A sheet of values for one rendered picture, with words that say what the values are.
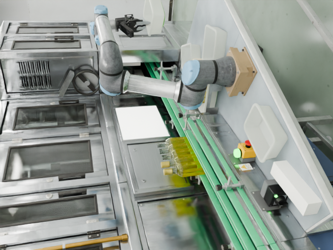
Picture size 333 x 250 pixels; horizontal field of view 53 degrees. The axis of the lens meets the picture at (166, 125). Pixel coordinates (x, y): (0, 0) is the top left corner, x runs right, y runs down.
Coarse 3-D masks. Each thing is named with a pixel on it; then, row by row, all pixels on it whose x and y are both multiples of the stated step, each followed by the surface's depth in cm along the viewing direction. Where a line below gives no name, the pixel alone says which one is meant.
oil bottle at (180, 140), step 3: (168, 138) 197; (171, 138) 197; (174, 138) 198; (177, 138) 198; (180, 138) 198; (183, 138) 198; (186, 138) 199; (168, 141) 195; (171, 141) 195; (174, 141) 195; (177, 141) 195; (180, 141) 196; (183, 141) 196; (186, 141) 196; (168, 144) 194
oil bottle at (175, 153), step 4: (188, 148) 191; (172, 152) 187; (176, 152) 187; (180, 152) 187; (184, 152) 187; (188, 152) 187; (192, 152) 188; (172, 156) 185; (176, 156) 185; (172, 160) 186
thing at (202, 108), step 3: (207, 87) 194; (207, 90) 195; (207, 93) 196; (207, 96) 197; (207, 99) 199; (201, 105) 212; (204, 105) 201; (198, 108) 211; (201, 108) 210; (204, 108) 201; (201, 111) 207; (204, 111) 202
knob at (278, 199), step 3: (282, 195) 138; (276, 198) 138; (279, 198) 137; (282, 198) 137; (276, 201) 138; (279, 201) 137; (282, 201) 137; (285, 201) 138; (279, 204) 136; (282, 204) 136; (285, 204) 137
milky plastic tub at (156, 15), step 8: (152, 0) 195; (160, 0) 198; (144, 8) 208; (152, 8) 189; (160, 8) 193; (144, 16) 210; (152, 16) 210; (160, 16) 191; (152, 24) 193; (160, 24) 196; (152, 32) 199; (160, 32) 201
